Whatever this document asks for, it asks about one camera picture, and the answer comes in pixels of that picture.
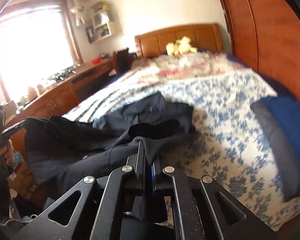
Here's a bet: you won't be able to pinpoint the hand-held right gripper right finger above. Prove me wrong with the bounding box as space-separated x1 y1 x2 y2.
151 163 278 240

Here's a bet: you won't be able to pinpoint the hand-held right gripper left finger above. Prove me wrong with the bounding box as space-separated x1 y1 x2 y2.
15 140 147 240

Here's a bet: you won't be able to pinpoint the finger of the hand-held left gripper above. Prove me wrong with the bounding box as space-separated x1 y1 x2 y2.
1 120 28 137

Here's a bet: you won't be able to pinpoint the black double-breasted coat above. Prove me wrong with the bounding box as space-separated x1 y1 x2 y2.
24 91 197 223

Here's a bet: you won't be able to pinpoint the person's left hand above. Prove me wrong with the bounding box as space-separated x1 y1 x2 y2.
0 140 15 172

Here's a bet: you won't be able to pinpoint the brown bottle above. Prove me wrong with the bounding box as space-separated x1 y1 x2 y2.
27 86 38 100

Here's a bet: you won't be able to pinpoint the cardboard box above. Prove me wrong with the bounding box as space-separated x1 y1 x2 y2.
9 152 40 200

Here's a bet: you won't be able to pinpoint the long wooden desk cabinet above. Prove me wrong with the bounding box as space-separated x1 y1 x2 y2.
5 56 120 160

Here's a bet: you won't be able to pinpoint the black devices on desk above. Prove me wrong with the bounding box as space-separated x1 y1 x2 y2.
49 66 77 82

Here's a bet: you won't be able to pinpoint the wood-framed window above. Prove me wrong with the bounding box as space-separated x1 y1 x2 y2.
0 0 82 103

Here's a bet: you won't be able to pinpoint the blue floral bed blanket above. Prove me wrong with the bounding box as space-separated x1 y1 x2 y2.
62 67 300 230

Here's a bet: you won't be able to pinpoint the dark wooden chair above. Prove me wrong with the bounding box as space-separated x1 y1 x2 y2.
112 47 130 74

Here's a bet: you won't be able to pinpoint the pink floral quilt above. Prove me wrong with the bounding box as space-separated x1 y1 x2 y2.
129 51 250 80

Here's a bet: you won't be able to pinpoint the wooden headboard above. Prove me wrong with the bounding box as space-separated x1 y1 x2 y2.
134 23 224 58

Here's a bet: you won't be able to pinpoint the yellow plush toy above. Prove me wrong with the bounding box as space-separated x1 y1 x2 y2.
166 36 198 55

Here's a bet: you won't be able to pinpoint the tied white curtain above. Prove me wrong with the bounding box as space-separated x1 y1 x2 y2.
70 0 90 27

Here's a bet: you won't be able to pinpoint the white paper bag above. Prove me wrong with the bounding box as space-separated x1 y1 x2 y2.
94 12 108 28

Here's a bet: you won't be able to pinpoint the blue and grey folded jacket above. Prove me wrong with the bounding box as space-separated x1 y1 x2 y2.
251 95 300 202

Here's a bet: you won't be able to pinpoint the dark blue bed sheet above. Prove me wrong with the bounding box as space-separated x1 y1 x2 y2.
225 52 288 98

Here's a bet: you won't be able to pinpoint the wooden louvred wardrobe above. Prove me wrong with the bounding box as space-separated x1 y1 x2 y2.
212 0 300 105

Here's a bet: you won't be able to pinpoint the white wall shelf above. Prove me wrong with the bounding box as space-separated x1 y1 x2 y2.
85 1 122 44

